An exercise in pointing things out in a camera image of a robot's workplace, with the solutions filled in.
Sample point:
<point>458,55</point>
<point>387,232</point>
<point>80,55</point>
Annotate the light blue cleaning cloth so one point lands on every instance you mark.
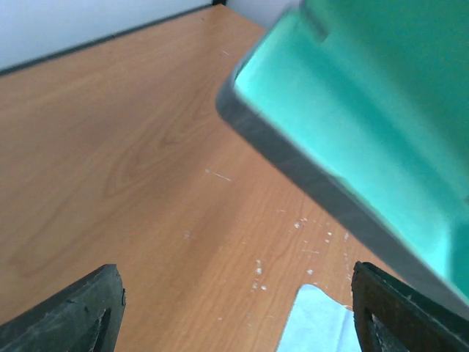
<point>318,323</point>

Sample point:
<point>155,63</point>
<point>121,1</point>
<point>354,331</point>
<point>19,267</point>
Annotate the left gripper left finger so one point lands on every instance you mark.
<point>84,316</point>

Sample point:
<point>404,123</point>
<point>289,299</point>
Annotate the grey green glasses case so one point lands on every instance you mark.
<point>364,106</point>

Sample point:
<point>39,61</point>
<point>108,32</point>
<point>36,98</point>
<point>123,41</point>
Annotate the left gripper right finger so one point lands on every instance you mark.
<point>391,316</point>

